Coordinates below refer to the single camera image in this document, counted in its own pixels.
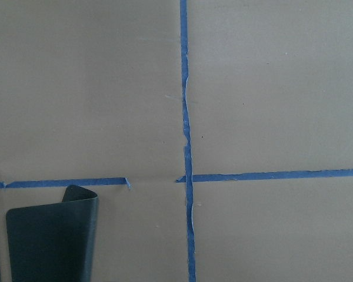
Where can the black mouse pad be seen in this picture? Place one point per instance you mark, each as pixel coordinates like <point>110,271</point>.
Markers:
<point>54,242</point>

